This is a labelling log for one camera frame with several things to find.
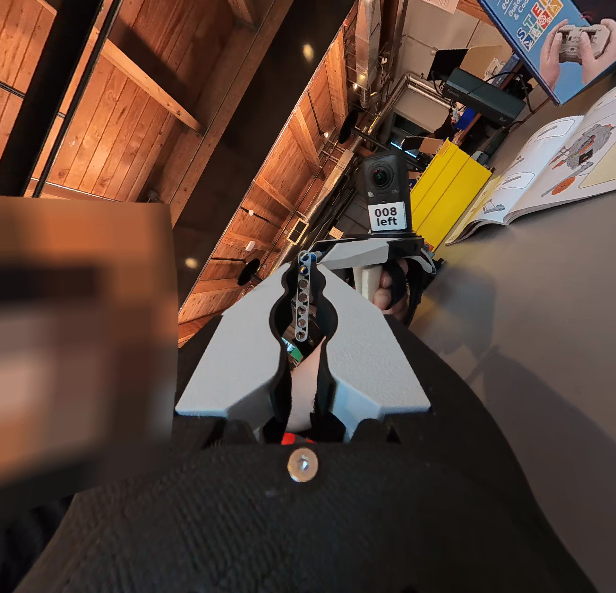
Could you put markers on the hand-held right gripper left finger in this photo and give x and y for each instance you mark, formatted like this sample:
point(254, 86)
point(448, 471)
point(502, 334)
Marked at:
point(231, 357)

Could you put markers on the grey desk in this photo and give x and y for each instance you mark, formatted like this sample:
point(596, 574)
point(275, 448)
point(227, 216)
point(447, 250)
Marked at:
point(529, 362)

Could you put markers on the dark green case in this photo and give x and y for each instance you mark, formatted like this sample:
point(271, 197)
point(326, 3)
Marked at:
point(486, 95)

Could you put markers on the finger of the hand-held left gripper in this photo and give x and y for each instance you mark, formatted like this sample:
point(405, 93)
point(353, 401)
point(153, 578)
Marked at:
point(358, 256)

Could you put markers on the yellow plastic bin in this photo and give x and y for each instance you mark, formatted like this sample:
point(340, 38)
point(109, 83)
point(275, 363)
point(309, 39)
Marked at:
point(447, 193)

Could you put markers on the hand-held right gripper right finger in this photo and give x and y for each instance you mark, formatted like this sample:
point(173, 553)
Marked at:
point(375, 357)

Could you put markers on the person's left hand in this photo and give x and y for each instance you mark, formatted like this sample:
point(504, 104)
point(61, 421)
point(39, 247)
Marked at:
point(387, 294)

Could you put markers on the robot kit box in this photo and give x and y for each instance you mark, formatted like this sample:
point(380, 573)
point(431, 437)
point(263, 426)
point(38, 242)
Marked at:
point(544, 25)

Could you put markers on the open instruction booklet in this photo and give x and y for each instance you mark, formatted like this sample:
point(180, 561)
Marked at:
point(544, 179)

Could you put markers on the grey holed building beam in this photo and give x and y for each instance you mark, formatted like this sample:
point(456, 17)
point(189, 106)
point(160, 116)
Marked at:
point(303, 304)

